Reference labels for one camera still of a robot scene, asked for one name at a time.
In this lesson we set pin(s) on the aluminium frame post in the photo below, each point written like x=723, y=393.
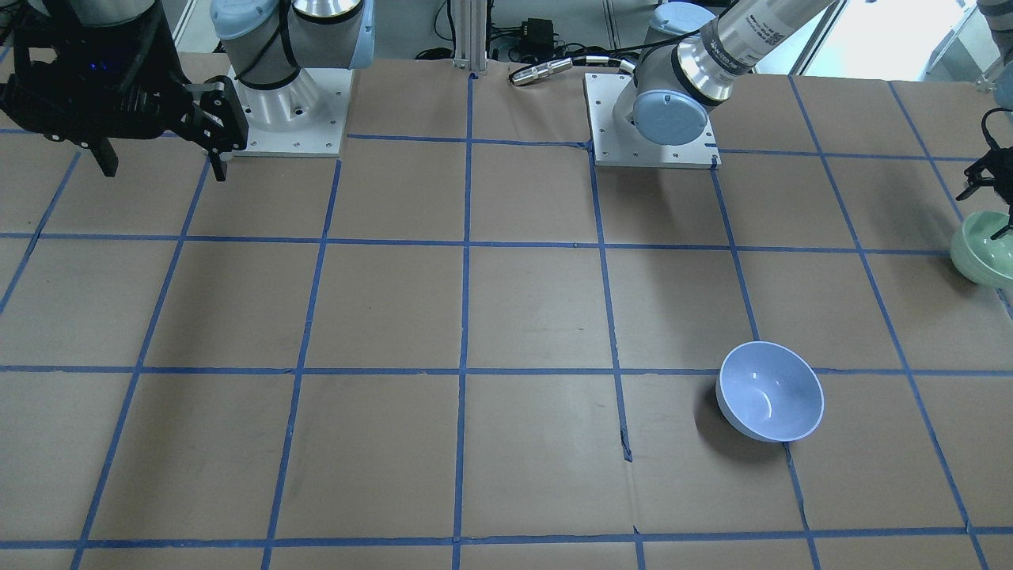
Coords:
x=470, y=35

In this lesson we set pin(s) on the green bowl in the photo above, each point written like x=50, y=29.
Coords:
x=976, y=256

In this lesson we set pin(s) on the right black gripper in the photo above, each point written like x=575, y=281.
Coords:
x=212, y=117

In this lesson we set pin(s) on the black power adapter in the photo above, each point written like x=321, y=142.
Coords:
x=536, y=34

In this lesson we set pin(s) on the silver cable connector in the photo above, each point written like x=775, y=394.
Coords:
x=534, y=73

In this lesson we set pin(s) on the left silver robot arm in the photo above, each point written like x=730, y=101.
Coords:
x=681, y=78

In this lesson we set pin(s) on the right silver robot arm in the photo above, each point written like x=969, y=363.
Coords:
x=267, y=39

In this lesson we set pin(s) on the blue bowl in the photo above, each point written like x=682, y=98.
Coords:
x=769, y=393

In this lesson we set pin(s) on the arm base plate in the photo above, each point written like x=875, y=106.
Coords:
x=316, y=119
x=609, y=142

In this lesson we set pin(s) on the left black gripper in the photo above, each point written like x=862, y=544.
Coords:
x=986, y=169

